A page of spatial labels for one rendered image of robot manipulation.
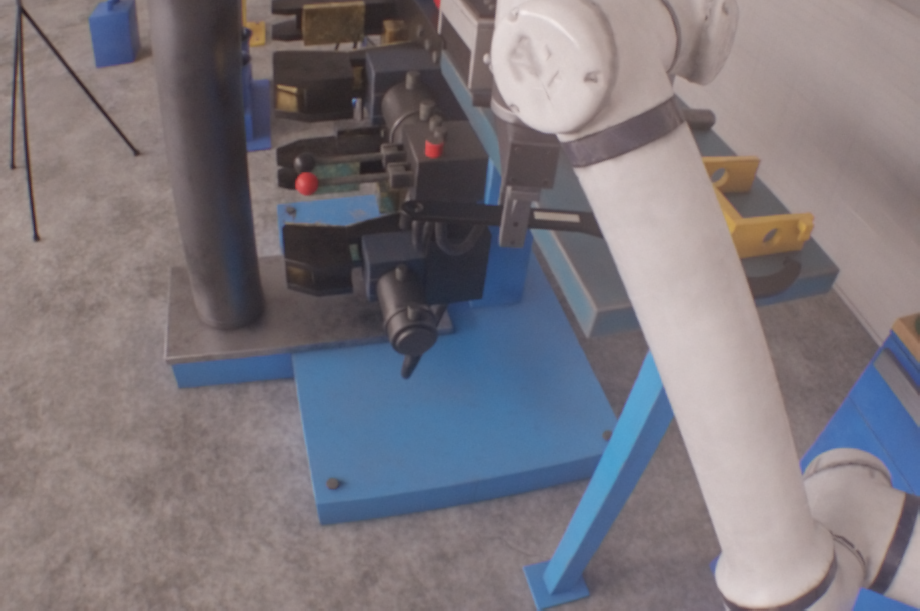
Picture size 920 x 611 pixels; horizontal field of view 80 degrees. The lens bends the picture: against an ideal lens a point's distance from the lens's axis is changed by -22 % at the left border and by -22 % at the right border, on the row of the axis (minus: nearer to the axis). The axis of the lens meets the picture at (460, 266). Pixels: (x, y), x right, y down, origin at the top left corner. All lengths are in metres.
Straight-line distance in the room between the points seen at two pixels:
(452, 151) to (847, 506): 0.76
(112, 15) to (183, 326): 2.53
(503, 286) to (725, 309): 1.63
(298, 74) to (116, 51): 2.98
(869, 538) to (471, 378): 1.38
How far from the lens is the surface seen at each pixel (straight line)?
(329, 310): 2.02
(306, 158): 1.10
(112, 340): 2.29
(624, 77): 0.42
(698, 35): 0.53
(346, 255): 1.61
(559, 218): 0.76
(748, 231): 0.89
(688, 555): 1.88
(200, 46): 1.51
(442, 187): 1.07
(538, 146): 0.63
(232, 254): 1.82
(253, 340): 1.96
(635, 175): 0.43
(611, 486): 1.23
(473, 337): 2.01
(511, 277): 2.05
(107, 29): 4.22
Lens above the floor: 1.57
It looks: 40 degrees down
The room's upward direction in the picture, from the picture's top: 7 degrees clockwise
